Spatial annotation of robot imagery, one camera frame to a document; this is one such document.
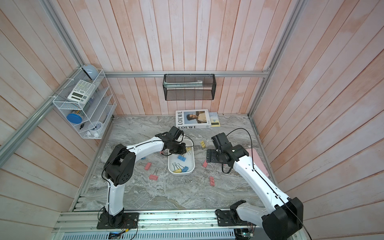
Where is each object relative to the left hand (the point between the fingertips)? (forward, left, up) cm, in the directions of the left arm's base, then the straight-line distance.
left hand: (185, 152), depth 94 cm
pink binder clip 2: (-8, +23, -2) cm, 24 cm away
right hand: (-8, -17, +11) cm, 22 cm away
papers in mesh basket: (+31, -9, +31) cm, 44 cm away
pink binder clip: (-6, -13, -3) cm, 15 cm away
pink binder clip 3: (-15, +19, -4) cm, 24 cm away
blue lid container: (+5, +57, +27) cm, 63 cm away
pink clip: (-17, -16, -3) cm, 24 cm away
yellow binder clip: (+8, -12, -3) cm, 15 cm away
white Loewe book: (+31, -5, -1) cm, 31 cm away
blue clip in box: (-10, 0, -3) cm, 10 cm away
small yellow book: (+32, -23, -2) cm, 39 cm away
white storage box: (-6, +1, -4) cm, 7 cm away
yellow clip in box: (-11, +4, -2) cm, 12 cm away
